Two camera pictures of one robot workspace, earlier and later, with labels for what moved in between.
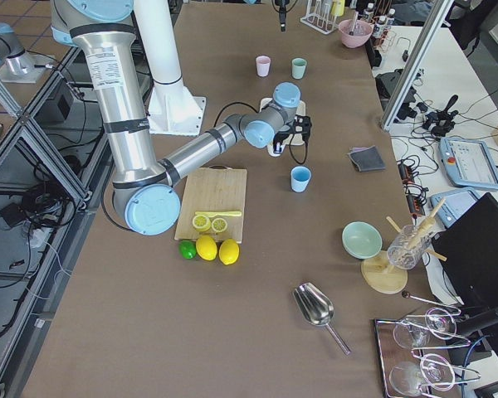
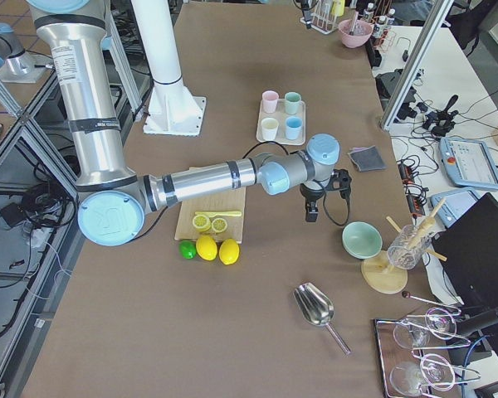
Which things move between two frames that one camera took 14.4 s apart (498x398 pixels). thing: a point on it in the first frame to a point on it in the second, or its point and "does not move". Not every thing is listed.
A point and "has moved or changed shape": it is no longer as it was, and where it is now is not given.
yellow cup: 338,7 does not move
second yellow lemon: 228,251 does not move
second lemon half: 219,225 does not move
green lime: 187,249 does not move
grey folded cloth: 367,159 does not move
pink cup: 262,63 has moved or changed shape
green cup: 299,68 has moved or changed shape
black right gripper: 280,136 to 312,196
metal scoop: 317,308 does not move
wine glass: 437,322 does not move
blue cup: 300,177 has moved or changed shape
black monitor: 479,249 does not move
